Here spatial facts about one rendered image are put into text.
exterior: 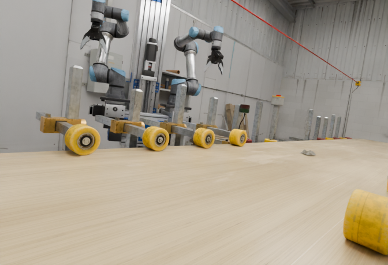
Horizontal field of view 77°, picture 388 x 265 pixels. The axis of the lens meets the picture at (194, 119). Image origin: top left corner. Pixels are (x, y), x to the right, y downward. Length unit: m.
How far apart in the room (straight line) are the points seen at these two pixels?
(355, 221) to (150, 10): 2.11
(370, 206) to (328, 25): 9.37
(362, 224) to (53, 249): 0.40
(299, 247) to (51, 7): 3.66
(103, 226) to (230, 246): 0.17
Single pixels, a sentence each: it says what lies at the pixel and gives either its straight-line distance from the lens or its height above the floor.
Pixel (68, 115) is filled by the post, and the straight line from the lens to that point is 0.95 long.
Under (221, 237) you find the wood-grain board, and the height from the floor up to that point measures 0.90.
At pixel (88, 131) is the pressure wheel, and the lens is 0.72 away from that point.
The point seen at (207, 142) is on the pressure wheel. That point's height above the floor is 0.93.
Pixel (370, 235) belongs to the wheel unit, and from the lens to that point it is 0.45.
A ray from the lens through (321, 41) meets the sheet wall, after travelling 9.64.
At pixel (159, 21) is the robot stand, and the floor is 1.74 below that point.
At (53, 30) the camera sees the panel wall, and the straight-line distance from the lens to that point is 3.74.
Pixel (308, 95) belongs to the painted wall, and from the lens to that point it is 9.31.
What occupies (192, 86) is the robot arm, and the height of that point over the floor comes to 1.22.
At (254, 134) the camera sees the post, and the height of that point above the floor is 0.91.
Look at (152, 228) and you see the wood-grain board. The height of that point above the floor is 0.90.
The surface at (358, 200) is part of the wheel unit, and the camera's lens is 0.45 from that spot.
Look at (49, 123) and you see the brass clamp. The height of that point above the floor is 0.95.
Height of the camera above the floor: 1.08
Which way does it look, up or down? 4 degrees down
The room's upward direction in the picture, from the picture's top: 8 degrees clockwise
